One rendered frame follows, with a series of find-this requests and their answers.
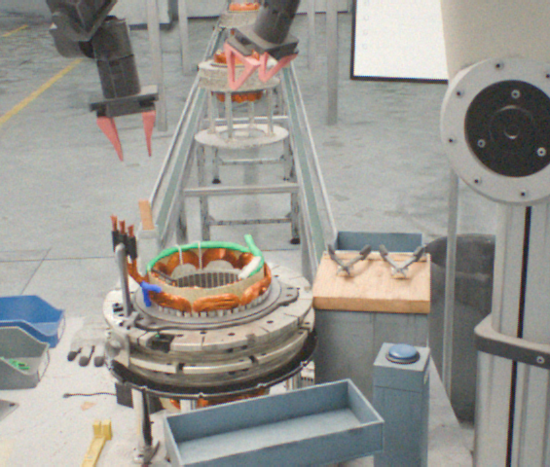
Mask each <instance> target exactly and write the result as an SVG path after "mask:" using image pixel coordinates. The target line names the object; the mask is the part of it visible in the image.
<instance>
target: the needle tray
mask: <svg viewBox="0 0 550 467"><path fill-rule="evenodd" d="M163 424H164V434H165V448H166V451H167V454H168V457H169V460H170V462H171V465H172V467H322V466H324V465H329V464H333V463H337V462H343V461H347V460H352V459H355V458H359V457H364V456H368V455H373V454H377V453H381V452H384V421H383V419H382V418H381V417H380V416H379V415H378V413H377V412H376V411H375V410H374V408H373V407H372V406H371V405H370V404H369V402H368V401H367V400H366V399H365V397H364V396H363V395H362V394H361V392H360V391H359V390H358V389H357V388H356V386H355V384H354V383H353V382H352V380H351V379H350V378H347V379H342V380H337V381H332V382H327V383H322V384H318V385H313V386H308V387H303V389H298V390H292V391H287V392H282V393H277V394H273V395H268V396H263V397H258V398H253V399H248V400H243V401H237V402H233V403H228V404H223V405H218V406H213V407H208V408H203V409H198V410H193V411H188V412H183V413H173V414H168V415H163Z"/></svg>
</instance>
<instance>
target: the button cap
mask: <svg viewBox="0 0 550 467"><path fill-rule="evenodd" d="M388 356H389V357H391V358H393V359H396V360H411V359H414V358H416V357H417V350H416V349H415V348H414V347H413V346H411V345H409V344H405V343H400V344H395V345H393V346H391V347H390V348H389V349H388Z"/></svg>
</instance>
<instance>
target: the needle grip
mask: <svg viewBox="0 0 550 467"><path fill-rule="evenodd" d="M138 204H139V211H140V216H141V222H142V227H143V231H148V230H153V229H154V225H153V219H152V213H151V207H150V201H149V199H148V198H141V199H140V200H139V201H138Z"/></svg>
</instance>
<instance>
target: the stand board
mask: <svg viewBox="0 0 550 467"><path fill-rule="evenodd" d="M336 266H337V263H336V262H335V261H334V260H331V259H324V252H323V255H322V259H321V262H320V265H319V268H318V271H317V274H316V279H315V282H314V285H313V287H312V291H313V304H312V307H313V309H334V310H359V311H384V312H411V313H430V254H427V262H413V263H412V264H411V265H409V266H408V267H407V268H408V280H407V279H390V267H391V265H390V264H389V263H388V262H387V261H376V252H375V260H364V261H359V262H358V263H355V264H354V265H353V266H354V278H345V277H336Z"/></svg>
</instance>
